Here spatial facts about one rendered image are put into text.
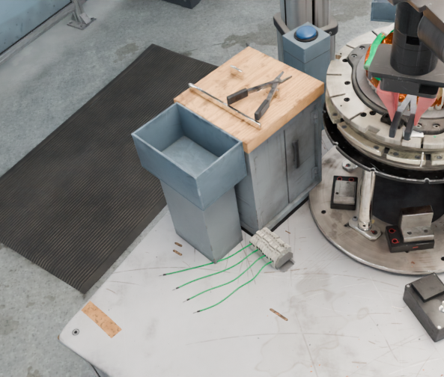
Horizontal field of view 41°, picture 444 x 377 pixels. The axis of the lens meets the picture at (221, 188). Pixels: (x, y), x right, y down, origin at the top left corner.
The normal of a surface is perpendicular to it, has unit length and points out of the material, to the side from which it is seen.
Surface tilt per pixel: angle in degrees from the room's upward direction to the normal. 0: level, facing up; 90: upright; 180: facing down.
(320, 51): 90
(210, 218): 90
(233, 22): 0
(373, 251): 0
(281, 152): 90
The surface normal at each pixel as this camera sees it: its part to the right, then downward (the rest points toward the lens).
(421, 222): 0.04, 0.75
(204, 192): 0.70, 0.48
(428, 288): -0.13, -0.66
